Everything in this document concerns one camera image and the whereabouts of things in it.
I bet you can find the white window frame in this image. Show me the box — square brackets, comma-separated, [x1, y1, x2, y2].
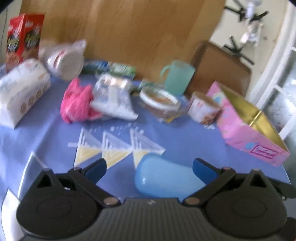
[245, 39, 296, 142]

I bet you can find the white cable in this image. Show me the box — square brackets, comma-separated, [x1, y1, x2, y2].
[239, 0, 264, 47]

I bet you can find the brown woven chair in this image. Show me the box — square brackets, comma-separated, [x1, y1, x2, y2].
[190, 41, 252, 98]

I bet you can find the green and blue toothpaste box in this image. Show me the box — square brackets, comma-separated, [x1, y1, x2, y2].
[82, 60, 137, 80]

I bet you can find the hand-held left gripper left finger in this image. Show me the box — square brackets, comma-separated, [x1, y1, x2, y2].
[32, 158, 121, 207]

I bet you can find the black tape cross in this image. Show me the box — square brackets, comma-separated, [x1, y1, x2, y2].
[224, 4, 270, 22]
[223, 36, 255, 65]

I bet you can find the red cereal box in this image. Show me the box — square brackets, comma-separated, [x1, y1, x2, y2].
[5, 13, 45, 72]

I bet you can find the blue printed tablecloth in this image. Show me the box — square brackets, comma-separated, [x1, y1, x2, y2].
[0, 59, 292, 241]

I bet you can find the white tissue box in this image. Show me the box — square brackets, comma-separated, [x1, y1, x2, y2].
[0, 58, 52, 129]

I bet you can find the white plastic packet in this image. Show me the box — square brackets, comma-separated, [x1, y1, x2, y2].
[90, 74, 139, 120]

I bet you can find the bowl in clear plastic bag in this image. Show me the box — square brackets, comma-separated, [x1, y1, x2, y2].
[38, 39, 87, 81]

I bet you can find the pink fluffy cloth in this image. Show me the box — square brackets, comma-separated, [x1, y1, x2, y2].
[60, 77, 103, 124]

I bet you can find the clear round container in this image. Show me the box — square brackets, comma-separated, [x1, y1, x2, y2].
[137, 79, 189, 122]

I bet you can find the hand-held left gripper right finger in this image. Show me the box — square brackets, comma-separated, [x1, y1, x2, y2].
[183, 158, 267, 207]

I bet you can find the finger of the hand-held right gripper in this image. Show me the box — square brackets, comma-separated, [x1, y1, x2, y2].
[269, 178, 290, 200]

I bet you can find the round snack can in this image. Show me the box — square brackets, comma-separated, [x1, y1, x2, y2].
[187, 91, 221, 126]

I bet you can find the light green plastic cup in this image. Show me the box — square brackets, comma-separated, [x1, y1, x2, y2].
[160, 60, 196, 96]

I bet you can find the pink biscuit tin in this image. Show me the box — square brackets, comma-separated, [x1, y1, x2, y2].
[205, 81, 290, 167]

